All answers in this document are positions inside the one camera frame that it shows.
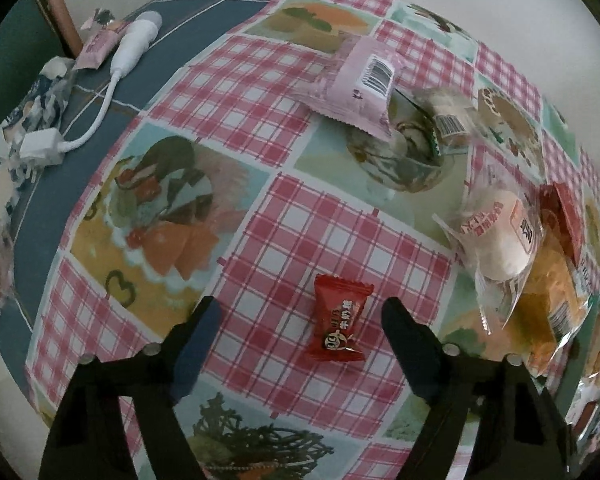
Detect orange bread pack with barcode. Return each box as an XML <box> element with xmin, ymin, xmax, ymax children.
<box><xmin>504</xmin><ymin>231</ymin><xmax>588</xmax><ymax>377</ymax></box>

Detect clear pack with white bun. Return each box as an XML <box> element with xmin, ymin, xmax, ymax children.
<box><xmin>432</xmin><ymin>141</ymin><xmax>543</xmax><ymax>333</ymax></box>

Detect small red candy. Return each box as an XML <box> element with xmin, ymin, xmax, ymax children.
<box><xmin>306</xmin><ymin>274</ymin><xmax>374</xmax><ymax>362</ymax></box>

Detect pink snack pack with barcode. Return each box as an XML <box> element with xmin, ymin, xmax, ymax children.
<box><xmin>290</xmin><ymin>34</ymin><xmax>406</xmax><ymax>143</ymax></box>

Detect green white cracker pack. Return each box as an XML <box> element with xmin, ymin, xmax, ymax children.
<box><xmin>566</xmin><ymin>308</ymin><xmax>600</xmax><ymax>464</ymax></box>

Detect red snack pack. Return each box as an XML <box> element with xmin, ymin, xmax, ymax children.
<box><xmin>539</xmin><ymin>182</ymin><xmax>584</xmax><ymax>266</ymax></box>

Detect clear green-trim cookie pack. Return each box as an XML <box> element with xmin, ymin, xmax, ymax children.
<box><xmin>394</xmin><ymin>87</ymin><xmax>486</xmax><ymax>156</ymax></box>

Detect crumpled blue white wrapper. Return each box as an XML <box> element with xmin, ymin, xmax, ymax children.
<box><xmin>0</xmin><ymin>56</ymin><xmax>76</xmax><ymax>190</ymax></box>

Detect checkered cake-print tablecloth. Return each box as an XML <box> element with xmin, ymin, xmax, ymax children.
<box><xmin>24</xmin><ymin>0</ymin><xmax>600</xmax><ymax>479</ymax></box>

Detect small pink sachet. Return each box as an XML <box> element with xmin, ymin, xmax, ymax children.
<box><xmin>73</xmin><ymin>9</ymin><xmax>129</xmax><ymax>70</ymax></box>

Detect white charger with cable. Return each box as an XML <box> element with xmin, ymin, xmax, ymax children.
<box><xmin>19</xmin><ymin>11</ymin><xmax>163</xmax><ymax>168</ymax></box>

